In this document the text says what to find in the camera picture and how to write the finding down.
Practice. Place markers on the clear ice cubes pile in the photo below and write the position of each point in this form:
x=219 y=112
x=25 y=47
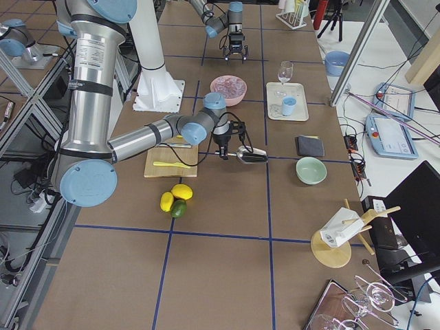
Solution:
x=229 y=87

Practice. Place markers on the blue teach pendant near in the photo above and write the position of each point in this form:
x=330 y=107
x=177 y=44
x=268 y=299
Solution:
x=390 y=139

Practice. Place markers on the green lime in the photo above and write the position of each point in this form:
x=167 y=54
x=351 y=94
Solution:
x=178 y=208

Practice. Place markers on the pink bowl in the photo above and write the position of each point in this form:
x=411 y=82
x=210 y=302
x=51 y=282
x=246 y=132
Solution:
x=230 y=101

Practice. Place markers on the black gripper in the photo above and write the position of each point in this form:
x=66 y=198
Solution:
x=220 y=139
x=236 y=38

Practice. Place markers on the yellow plastic knife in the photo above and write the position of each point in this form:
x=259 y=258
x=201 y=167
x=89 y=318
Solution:
x=171 y=164

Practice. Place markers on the silver metal ice scoop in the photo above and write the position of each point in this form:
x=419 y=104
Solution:
x=247 y=155

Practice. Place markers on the wooden cutting board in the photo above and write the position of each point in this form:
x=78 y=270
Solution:
x=165 y=154

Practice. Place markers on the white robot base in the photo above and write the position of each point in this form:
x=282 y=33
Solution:
x=157 y=90

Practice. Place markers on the green bowl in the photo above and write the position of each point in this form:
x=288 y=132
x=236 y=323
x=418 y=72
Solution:
x=311 y=170

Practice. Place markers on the blue teach pendant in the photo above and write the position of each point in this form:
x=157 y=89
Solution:
x=399 y=101
x=390 y=139

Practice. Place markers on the hanging wine glasses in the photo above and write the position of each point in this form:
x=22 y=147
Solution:
x=340 y=308

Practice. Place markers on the steel muddler cylinder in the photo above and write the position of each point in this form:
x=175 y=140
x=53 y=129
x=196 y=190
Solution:
x=175 y=145

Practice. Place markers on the black monitor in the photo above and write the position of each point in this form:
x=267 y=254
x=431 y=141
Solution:
x=418 y=220

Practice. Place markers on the clear wine glass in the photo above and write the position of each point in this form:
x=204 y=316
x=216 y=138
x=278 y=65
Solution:
x=285 y=73

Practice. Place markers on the light blue cup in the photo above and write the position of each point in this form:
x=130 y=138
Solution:
x=288 y=105

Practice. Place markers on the white cup rack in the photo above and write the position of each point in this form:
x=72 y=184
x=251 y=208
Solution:
x=293 y=12

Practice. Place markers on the blue bowl on side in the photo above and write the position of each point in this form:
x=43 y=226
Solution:
x=335 y=62

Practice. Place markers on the grey folded cloth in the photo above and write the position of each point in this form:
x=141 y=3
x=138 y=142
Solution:
x=309 y=146

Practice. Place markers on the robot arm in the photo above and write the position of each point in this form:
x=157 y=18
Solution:
x=231 y=20
x=84 y=172

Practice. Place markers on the cream serving tray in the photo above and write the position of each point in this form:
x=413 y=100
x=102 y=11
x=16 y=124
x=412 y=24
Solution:
x=296 y=90

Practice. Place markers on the yellow lemon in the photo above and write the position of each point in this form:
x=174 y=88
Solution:
x=166 y=201
x=182 y=191

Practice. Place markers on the blue teach pendant far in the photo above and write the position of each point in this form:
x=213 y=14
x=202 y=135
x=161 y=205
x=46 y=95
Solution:
x=399 y=101

